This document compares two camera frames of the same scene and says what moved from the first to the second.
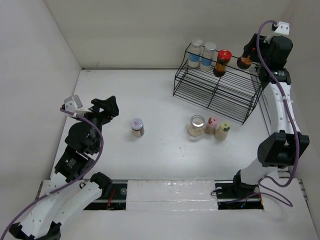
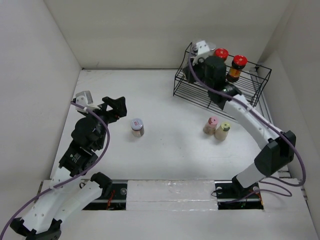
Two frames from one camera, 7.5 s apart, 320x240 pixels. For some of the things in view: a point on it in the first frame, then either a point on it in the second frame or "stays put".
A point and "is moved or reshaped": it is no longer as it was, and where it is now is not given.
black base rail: [227, 198] stays put
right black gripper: [248, 47] → [188, 72]
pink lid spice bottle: [212, 121] stays put
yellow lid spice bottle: [221, 133] stays put
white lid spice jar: [137, 125] stays put
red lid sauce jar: [244, 63] is moved or reshaped
